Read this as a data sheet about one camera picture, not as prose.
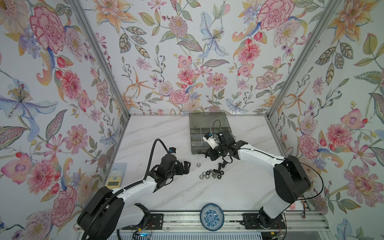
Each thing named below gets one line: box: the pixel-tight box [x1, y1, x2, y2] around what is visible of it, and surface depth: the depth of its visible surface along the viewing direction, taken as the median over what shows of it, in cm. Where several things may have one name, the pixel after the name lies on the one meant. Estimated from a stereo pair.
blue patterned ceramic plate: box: [200, 203, 225, 232], surface depth 76 cm
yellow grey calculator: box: [106, 162, 127, 189], surface depth 92 cm
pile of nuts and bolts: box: [199, 169, 225, 180], surface depth 92 cm
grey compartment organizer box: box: [189, 112, 234, 155], surface depth 120 cm
